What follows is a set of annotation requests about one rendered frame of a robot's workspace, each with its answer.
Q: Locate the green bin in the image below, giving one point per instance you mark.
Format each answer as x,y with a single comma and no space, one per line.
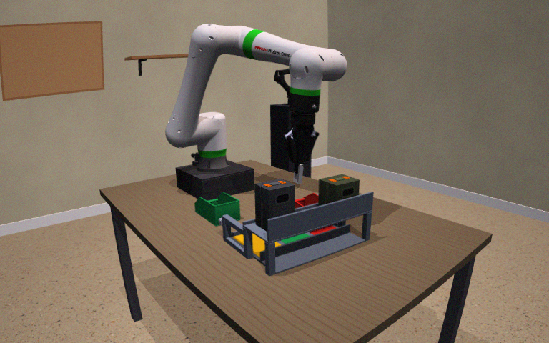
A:
227,205

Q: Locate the red bin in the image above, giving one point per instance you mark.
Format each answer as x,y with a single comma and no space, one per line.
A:
307,200

